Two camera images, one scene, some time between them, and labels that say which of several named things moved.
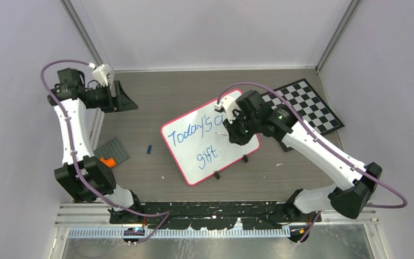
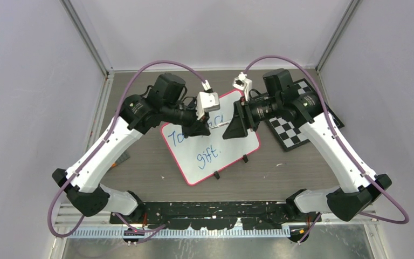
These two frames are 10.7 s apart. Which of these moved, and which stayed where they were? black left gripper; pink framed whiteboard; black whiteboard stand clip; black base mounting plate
Moved: black left gripper
Stayed: black whiteboard stand clip; black base mounting plate; pink framed whiteboard
